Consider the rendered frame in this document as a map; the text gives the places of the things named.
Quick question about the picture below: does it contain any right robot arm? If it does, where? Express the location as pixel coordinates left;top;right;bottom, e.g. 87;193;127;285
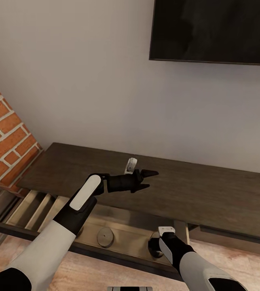
148;227;247;291

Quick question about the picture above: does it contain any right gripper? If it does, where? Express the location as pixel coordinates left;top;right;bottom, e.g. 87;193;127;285
148;238;161;251

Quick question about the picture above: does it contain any pillar candle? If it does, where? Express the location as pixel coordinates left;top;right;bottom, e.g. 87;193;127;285
76;226;83;238
97;227;114;248
148;232;164;258

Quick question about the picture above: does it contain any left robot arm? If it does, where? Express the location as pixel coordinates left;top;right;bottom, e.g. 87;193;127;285
0;158;159;291

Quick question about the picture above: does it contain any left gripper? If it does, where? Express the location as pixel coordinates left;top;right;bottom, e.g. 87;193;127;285
118;169;159;193

